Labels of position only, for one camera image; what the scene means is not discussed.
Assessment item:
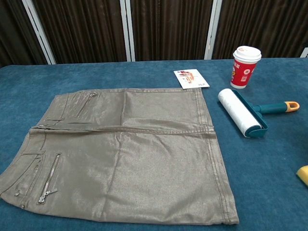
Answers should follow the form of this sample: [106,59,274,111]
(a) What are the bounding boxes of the teal lint roller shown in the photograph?
[218,88,300,139]

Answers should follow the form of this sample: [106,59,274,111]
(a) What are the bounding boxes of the shiny taupe folded pants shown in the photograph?
[0,88,240,226]

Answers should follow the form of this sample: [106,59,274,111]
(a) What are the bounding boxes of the white card red print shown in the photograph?
[173,69,210,90]

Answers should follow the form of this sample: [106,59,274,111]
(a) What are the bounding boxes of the brown curtain folding screen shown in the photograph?
[0,0,308,68]

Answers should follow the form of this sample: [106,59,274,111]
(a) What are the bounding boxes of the red paper cup white lid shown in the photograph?
[230,45,262,90]

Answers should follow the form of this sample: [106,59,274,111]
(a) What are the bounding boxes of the blue velvet table cloth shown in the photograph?
[0,57,308,231]

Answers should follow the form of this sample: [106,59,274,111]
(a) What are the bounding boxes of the yellow sponge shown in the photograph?
[296,165,308,187]

